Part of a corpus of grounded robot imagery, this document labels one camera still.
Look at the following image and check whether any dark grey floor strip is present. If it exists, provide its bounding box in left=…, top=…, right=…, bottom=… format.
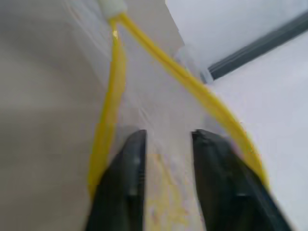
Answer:
left=207, top=10, right=308, bottom=80

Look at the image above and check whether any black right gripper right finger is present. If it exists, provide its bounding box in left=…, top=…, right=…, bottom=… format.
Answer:
left=192, top=129, right=295, bottom=231

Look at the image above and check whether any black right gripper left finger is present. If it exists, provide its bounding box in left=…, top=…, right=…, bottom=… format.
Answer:
left=86, top=129, right=147, bottom=231

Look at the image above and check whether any clear plastic bag yellow zipper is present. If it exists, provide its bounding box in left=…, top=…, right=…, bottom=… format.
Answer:
left=61, top=0, right=270, bottom=231

